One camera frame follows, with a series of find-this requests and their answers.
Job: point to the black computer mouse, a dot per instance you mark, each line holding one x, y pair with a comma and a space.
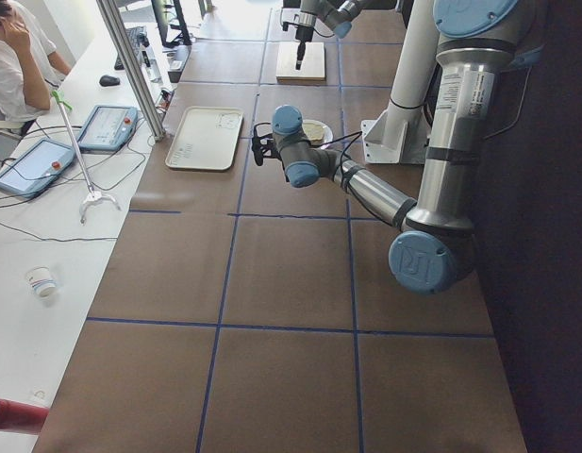
109, 81

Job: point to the far blue teach pendant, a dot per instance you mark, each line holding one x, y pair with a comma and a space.
107, 129

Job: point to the bread slice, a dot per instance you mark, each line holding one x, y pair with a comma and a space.
314, 131

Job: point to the aluminium frame post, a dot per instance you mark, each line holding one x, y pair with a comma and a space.
116, 29

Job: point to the black monitor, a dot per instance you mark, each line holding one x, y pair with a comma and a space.
172, 27

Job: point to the wooden cutting board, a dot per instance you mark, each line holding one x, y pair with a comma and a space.
312, 68

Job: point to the person in white shirt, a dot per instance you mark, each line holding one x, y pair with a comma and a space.
30, 65

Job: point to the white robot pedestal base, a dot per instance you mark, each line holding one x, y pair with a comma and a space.
399, 135

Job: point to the cream bear serving tray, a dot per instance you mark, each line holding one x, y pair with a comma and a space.
206, 139

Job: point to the white round plate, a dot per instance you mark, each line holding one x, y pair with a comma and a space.
328, 136

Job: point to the paper cup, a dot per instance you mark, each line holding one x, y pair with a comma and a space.
41, 281

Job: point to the red cylinder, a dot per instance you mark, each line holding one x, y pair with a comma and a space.
21, 418

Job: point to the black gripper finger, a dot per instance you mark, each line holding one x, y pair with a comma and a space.
301, 50

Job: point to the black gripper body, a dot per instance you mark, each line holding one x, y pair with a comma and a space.
302, 36

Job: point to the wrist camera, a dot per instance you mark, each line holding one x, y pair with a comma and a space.
263, 145
288, 19

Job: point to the blue teach pendant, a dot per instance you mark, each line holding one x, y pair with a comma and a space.
107, 129
38, 167

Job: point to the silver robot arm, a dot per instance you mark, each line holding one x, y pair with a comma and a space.
336, 19
450, 61

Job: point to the black keyboard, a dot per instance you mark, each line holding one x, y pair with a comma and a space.
136, 36

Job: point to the near blue teach pendant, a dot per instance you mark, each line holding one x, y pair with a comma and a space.
38, 167

